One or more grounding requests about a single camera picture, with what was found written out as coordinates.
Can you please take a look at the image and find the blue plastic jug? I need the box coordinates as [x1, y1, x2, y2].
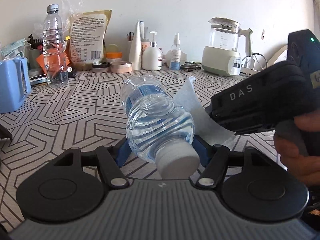
[0, 57, 31, 114]

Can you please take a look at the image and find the upright clear water bottle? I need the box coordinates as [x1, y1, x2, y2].
[42, 4, 68, 87]

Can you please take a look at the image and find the pink round cosmetic jar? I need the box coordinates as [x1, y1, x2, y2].
[110, 61, 132, 74]

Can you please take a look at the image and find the black lid round jar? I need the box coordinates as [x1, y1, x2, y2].
[92, 61, 110, 73]

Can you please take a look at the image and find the clear blue-label water bottle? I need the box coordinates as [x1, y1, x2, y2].
[121, 74, 200, 180]

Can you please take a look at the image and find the clear plastic bag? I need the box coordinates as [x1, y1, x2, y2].
[61, 0, 83, 30]

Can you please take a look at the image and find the clear spray bottle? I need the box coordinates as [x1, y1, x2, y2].
[169, 33, 182, 71]

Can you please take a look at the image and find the orange cardboard box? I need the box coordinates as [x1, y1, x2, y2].
[36, 52, 71, 74]

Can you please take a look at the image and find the beige printed food bag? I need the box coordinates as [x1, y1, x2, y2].
[69, 10, 112, 71]

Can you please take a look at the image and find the orange lid jar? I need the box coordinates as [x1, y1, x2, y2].
[105, 44, 123, 63]

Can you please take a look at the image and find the white round appliance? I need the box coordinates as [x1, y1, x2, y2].
[266, 45, 287, 67]

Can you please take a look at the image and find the white pump lotion bottle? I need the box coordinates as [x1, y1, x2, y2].
[142, 31, 163, 71]

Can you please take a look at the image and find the white cleaning cloth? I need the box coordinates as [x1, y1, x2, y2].
[173, 76, 237, 148]

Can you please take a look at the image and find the glass electric kettle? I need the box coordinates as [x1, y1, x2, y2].
[201, 17, 253, 76]

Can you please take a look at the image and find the person's right hand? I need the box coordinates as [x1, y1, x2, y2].
[273, 112, 320, 186]

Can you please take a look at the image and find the white cosmetic tube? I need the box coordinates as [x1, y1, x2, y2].
[129, 21, 142, 70]

